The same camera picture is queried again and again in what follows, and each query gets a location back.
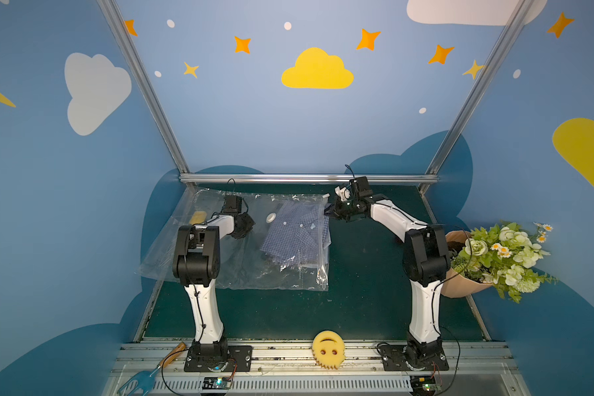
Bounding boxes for clear plastic vacuum bag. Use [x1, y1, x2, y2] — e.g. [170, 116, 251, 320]
[138, 188, 328, 291]

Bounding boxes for blue checkered shirt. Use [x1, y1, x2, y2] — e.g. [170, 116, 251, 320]
[261, 201, 331, 268]

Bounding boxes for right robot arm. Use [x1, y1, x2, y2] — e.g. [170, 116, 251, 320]
[325, 177, 450, 371]

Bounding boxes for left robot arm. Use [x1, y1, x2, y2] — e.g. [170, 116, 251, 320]
[173, 195, 255, 370]

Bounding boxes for yellow toy shovel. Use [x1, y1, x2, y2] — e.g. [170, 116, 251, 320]
[189, 211, 207, 225]

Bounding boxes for yellow smiley sponge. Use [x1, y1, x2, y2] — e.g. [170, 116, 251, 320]
[311, 330, 346, 370]

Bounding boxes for flower bouquet in paper pot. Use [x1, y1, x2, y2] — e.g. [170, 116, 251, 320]
[441, 223, 556, 304]

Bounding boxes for left circuit board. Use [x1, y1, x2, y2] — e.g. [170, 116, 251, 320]
[202, 377, 233, 390]

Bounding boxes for circuit board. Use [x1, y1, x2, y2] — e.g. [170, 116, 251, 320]
[202, 377, 233, 390]
[410, 376, 441, 396]

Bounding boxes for right circuit board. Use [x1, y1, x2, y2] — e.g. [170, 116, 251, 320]
[410, 376, 441, 396]

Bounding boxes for aluminium frame back bar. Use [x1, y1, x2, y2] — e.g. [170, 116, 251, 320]
[179, 173, 439, 185]

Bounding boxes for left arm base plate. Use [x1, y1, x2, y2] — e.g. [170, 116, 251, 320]
[183, 343, 253, 373]

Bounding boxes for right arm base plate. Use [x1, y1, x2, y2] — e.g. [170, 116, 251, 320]
[376, 343, 450, 371]

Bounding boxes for blue fork wooden handle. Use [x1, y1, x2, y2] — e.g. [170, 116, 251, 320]
[116, 342, 187, 395]

